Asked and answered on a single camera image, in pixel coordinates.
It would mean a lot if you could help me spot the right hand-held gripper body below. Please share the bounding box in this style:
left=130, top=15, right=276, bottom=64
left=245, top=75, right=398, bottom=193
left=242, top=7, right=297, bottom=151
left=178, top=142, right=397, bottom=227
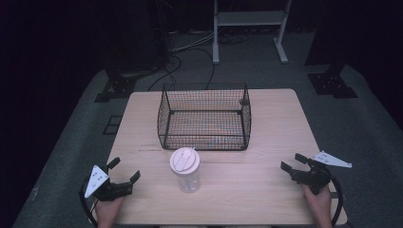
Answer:
left=290, top=150, right=354, bottom=196

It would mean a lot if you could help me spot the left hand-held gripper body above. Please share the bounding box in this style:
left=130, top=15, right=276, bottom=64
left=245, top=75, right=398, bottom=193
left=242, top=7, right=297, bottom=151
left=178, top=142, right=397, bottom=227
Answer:
left=84, top=164, right=134, bottom=202

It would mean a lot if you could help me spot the clear bottle with white lid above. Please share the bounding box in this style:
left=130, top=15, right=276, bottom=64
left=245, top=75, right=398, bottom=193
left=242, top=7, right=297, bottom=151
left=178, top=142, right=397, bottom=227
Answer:
left=169, top=146, right=202, bottom=194

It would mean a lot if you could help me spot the black wire mesh basket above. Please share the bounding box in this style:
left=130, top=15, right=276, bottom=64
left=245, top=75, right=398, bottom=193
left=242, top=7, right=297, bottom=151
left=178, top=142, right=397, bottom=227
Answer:
left=157, top=83, right=253, bottom=152

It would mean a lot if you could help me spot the person's left hand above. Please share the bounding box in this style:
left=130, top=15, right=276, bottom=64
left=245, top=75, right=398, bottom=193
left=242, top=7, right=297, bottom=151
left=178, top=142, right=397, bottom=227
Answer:
left=94, top=196, right=125, bottom=228

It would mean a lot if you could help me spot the person's right hand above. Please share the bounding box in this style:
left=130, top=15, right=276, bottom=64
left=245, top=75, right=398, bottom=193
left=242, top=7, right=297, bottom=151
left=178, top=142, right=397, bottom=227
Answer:
left=300, top=183, right=334, bottom=228

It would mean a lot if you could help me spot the black stand base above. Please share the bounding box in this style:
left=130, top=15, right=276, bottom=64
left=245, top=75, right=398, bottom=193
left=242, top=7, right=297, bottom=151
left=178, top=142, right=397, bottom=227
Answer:
left=94, top=67, right=138, bottom=104
left=306, top=63, right=359, bottom=100

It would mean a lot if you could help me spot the white metal stand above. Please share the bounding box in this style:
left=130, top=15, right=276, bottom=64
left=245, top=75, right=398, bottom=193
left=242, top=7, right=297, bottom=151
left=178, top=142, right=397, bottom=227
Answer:
left=212, top=0, right=293, bottom=66

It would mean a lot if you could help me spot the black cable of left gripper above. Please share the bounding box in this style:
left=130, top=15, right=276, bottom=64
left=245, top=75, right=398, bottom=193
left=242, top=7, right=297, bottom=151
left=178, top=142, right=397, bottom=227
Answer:
left=78, top=177, right=100, bottom=228

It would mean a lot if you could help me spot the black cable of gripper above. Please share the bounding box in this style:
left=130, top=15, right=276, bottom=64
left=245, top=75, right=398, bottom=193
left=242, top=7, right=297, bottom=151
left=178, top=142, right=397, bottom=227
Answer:
left=329, top=173, right=345, bottom=228
left=78, top=177, right=100, bottom=228

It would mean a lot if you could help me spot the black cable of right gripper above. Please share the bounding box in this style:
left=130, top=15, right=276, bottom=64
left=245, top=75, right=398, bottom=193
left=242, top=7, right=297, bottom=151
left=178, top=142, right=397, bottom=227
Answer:
left=329, top=173, right=345, bottom=228

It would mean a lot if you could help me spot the black floor cable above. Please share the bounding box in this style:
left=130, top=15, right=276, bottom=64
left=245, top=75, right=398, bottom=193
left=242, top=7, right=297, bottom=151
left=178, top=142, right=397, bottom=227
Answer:
left=147, top=47, right=217, bottom=92

